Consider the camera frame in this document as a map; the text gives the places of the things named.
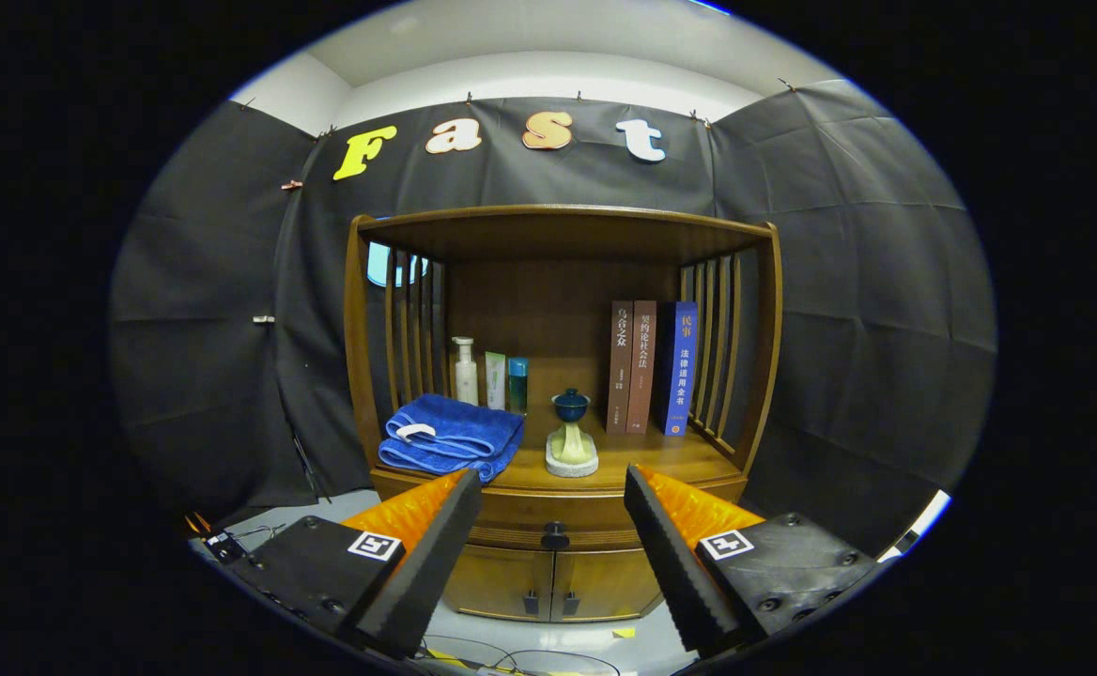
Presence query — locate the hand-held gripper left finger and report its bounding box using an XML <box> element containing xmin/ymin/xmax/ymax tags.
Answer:
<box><xmin>193</xmin><ymin>468</ymin><xmax>484</xmax><ymax>661</ymax></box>

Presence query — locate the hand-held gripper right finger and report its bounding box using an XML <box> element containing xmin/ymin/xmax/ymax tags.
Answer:
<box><xmin>624</xmin><ymin>463</ymin><xmax>880</xmax><ymax>658</ymax></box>

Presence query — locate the pale green ceramic stand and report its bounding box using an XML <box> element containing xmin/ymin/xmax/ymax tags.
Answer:
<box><xmin>545</xmin><ymin>421</ymin><xmax>600</xmax><ymax>478</ymax></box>

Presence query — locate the wooden cabinet door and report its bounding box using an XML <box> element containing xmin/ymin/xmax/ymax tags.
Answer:
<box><xmin>550</xmin><ymin>549</ymin><xmax>667</xmax><ymax>622</ymax></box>
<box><xmin>442</xmin><ymin>546</ymin><xmax>554</xmax><ymax>621</ymax></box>

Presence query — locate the wooden countertop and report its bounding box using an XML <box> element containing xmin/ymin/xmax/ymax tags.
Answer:
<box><xmin>372</xmin><ymin>413</ymin><xmax>747</xmax><ymax>494</ymax></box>

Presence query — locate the wooden cabinet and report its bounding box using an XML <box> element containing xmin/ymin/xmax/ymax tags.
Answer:
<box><xmin>344</xmin><ymin>204</ymin><xmax>784</xmax><ymax>623</ymax></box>

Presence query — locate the folded blue towel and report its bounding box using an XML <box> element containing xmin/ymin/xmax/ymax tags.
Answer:
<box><xmin>378</xmin><ymin>392</ymin><xmax>526</xmax><ymax>484</ymax></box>

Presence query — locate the white pump bottle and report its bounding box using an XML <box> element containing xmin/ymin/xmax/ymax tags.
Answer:
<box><xmin>452</xmin><ymin>336</ymin><xmax>480</xmax><ymax>407</ymax></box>

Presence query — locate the blue book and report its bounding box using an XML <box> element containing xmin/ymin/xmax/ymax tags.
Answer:
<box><xmin>654</xmin><ymin>300</ymin><xmax>700</xmax><ymax>438</ymax></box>

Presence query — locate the reddish brown book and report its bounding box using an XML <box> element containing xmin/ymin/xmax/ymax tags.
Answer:
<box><xmin>626</xmin><ymin>300</ymin><xmax>658</xmax><ymax>435</ymax></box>

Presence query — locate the dark brown book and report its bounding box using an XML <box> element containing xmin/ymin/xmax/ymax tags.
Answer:
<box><xmin>606</xmin><ymin>300</ymin><xmax>635</xmax><ymax>435</ymax></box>

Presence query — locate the black floor cable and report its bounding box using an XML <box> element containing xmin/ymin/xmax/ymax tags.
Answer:
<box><xmin>417</xmin><ymin>637</ymin><xmax>620</xmax><ymax>676</ymax></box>

